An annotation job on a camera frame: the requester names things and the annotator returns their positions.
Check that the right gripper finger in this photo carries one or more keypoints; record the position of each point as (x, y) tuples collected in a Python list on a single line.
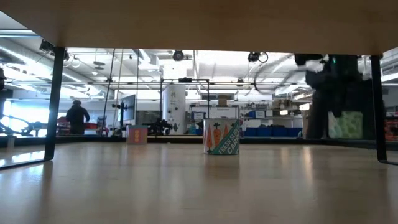
[(318, 127), (367, 124)]

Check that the sliced carrots can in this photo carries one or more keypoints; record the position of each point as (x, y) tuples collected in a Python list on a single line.
[(221, 137)]

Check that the small colourful tin can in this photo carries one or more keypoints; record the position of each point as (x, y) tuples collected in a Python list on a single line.
[(136, 134)]

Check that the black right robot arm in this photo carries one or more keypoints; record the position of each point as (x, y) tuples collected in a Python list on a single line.
[(342, 67)]

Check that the black background robot arm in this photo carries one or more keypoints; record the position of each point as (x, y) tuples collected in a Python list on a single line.
[(18, 130)]

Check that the wooden shelf with black legs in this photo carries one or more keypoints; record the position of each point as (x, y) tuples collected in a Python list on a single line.
[(199, 25)]

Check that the storage shelving with bins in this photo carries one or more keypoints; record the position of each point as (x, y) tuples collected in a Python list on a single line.
[(391, 127)]

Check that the blue storage bin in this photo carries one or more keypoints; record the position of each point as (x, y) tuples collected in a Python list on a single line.
[(250, 132), (264, 132), (294, 132), (279, 132)]

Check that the cardboard box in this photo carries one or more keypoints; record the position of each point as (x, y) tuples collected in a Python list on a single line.
[(222, 101)]

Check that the black robot on bench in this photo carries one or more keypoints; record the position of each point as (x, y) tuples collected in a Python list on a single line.
[(158, 127)]

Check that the black monitor on stand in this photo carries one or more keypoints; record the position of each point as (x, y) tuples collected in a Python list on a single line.
[(129, 107)]

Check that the red cart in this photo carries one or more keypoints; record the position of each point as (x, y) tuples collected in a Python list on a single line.
[(94, 126)]

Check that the person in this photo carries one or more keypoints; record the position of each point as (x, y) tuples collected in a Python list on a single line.
[(77, 118)]

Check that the black clamp-mounted device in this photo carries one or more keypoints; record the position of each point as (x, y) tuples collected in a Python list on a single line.
[(46, 46)]

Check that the black aluminium table frame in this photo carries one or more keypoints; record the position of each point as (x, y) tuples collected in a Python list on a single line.
[(280, 141)]

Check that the black stand frame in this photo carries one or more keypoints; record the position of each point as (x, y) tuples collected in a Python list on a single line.
[(185, 80)]

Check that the round black ceiling camera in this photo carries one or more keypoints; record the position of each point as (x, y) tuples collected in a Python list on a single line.
[(178, 55)]

